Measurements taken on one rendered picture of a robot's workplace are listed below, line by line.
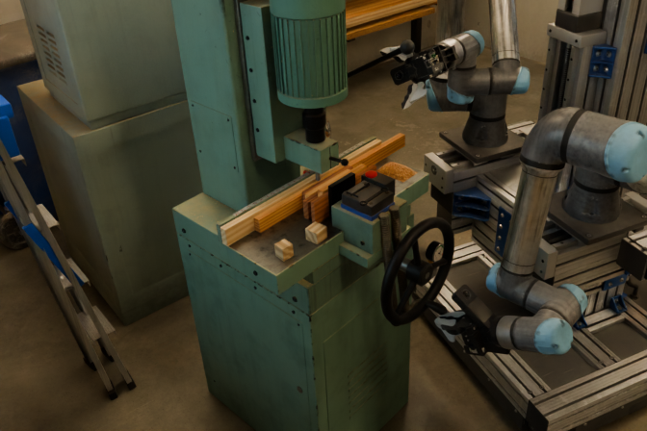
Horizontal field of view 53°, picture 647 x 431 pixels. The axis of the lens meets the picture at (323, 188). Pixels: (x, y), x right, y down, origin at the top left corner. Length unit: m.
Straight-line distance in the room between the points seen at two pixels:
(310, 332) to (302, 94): 0.61
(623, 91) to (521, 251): 0.67
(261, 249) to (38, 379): 1.39
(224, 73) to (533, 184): 0.80
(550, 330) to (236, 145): 0.91
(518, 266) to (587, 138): 0.35
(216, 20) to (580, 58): 0.99
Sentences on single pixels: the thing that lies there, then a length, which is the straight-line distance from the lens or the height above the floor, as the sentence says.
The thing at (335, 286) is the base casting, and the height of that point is 0.75.
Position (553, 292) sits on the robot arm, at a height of 0.86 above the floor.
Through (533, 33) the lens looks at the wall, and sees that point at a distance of 5.27.
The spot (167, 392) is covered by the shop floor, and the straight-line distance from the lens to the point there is 2.53.
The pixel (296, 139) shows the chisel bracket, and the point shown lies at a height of 1.07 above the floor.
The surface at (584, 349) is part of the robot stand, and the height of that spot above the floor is 0.23.
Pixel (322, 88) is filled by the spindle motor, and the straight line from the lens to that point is 1.54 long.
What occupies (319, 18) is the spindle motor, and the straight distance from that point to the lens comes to 1.48.
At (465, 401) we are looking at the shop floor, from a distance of 2.43.
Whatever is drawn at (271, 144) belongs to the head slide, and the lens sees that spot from 1.71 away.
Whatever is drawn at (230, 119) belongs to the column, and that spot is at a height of 1.11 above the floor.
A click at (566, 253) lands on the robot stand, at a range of 1.86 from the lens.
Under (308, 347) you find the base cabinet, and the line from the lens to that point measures 1.76.
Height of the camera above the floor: 1.84
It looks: 31 degrees down
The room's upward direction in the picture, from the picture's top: 3 degrees counter-clockwise
